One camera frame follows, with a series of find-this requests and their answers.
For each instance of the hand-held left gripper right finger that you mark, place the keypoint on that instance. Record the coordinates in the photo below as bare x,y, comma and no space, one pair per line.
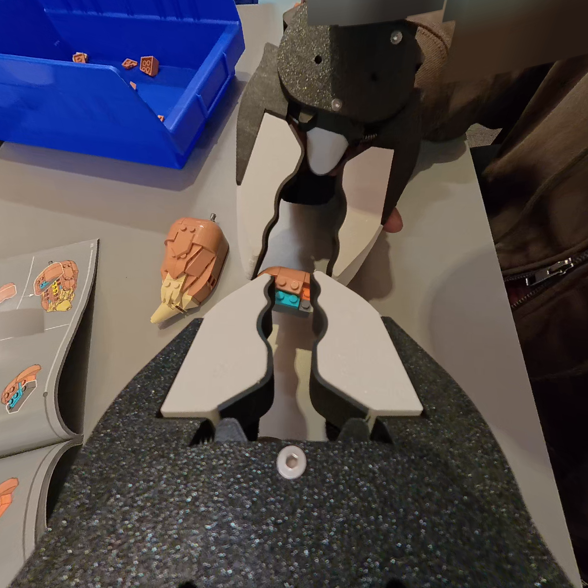
363,363

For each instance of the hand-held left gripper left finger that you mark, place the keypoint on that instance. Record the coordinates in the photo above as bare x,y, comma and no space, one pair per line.
220,363

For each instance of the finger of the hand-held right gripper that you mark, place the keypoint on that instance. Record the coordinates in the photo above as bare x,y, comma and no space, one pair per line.
367,197
257,174

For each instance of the small brown blue brick assembly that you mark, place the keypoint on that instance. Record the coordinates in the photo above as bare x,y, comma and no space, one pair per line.
289,298

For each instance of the brown tan brick model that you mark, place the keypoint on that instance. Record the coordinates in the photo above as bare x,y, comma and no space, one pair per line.
193,257

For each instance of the blue plastic bin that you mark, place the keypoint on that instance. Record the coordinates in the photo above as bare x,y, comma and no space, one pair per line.
92,110

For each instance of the person's right forearm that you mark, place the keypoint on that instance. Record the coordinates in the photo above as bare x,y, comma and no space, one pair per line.
445,92

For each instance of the grey desk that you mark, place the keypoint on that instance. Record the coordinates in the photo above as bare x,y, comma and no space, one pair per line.
115,197

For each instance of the person's right hand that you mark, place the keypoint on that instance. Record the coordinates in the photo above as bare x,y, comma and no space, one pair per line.
394,223

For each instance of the brown square brick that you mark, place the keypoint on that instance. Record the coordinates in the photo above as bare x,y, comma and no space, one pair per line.
149,65

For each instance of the grey instruction booklet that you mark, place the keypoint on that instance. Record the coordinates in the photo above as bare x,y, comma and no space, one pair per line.
27,358

